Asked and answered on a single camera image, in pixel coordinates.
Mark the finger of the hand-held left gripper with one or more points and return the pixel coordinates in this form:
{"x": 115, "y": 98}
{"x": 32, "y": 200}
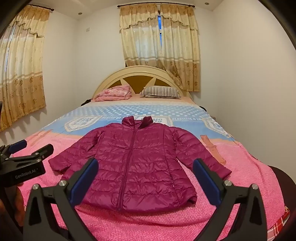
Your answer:
{"x": 18, "y": 145}
{"x": 42, "y": 150}

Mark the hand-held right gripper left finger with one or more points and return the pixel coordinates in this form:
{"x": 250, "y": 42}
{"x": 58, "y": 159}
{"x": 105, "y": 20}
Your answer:
{"x": 86, "y": 179}

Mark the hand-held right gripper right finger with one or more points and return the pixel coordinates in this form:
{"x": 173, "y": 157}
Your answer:
{"x": 206, "y": 179}

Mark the magenta puffer jacket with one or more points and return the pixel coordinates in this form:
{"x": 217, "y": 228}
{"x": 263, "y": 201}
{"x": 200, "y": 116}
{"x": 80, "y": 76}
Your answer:
{"x": 143, "y": 166}

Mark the person's left forearm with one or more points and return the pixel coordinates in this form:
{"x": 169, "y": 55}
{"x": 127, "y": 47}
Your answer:
{"x": 13, "y": 204}

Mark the blue and pink printed blanket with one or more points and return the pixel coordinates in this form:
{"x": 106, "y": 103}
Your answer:
{"x": 242, "y": 176}

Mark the small black object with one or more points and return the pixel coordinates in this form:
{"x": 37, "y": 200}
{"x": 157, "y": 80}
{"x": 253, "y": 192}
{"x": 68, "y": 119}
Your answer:
{"x": 86, "y": 101}

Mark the beige floral curtain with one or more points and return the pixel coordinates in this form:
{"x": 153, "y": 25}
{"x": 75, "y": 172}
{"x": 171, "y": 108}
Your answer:
{"x": 161, "y": 44}
{"x": 20, "y": 69}

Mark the dark rounded furniture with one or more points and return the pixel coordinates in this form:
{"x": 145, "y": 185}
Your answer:
{"x": 285, "y": 183}

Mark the red plaid cloth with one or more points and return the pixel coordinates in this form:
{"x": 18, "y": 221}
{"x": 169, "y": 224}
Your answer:
{"x": 279, "y": 226}

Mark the folded pink quilt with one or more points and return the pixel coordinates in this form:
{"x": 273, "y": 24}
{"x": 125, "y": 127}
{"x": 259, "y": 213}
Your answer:
{"x": 114, "y": 92}

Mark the striped pillow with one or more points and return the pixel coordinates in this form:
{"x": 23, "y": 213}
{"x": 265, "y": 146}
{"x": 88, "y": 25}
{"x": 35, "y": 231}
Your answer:
{"x": 160, "y": 91}

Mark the cream wooden headboard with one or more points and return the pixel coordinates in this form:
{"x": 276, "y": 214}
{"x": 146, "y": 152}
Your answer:
{"x": 138, "y": 77}

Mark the dark curtain rod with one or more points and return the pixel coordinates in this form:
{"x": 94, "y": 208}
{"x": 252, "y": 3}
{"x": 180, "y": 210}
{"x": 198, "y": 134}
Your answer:
{"x": 138, "y": 4}
{"x": 44, "y": 8}

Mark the window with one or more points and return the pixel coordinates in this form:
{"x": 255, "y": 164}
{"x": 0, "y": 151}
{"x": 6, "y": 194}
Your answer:
{"x": 159, "y": 27}

